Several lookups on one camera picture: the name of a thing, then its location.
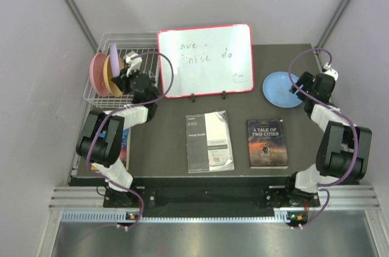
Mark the blue plate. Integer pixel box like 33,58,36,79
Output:
263,72,303,108

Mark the purple plate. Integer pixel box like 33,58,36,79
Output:
109,43,121,77

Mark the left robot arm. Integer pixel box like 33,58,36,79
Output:
76,71,159,207

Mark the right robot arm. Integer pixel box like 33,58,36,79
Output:
283,69,372,206

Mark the yellow plate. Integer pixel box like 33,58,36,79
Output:
103,55,123,98

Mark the pink plate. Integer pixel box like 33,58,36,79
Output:
89,52,109,97

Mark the Tale of Two Cities book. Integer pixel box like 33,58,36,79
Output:
247,118,289,169

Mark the blue sunset cover book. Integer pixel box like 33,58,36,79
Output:
90,128,130,171

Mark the red framed whiteboard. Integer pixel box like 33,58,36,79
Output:
157,24,254,98

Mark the black white setup guide booklet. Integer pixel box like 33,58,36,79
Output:
185,111,235,173

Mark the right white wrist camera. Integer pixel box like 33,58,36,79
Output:
322,62,339,81

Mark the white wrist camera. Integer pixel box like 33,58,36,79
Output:
322,62,339,81
123,51,142,77

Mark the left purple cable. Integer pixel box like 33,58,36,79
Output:
86,52,175,229

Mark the purple cable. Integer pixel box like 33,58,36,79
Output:
287,47,358,229
86,52,175,229

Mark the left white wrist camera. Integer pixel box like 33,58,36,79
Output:
123,51,142,77

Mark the white wire dish rack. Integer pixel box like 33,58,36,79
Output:
83,32,160,110

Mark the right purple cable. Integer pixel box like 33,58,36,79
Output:
287,47,358,229

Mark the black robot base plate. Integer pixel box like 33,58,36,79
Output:
103,177,321,217

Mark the grey slotted cable duct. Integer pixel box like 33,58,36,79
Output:
61,210,303,224

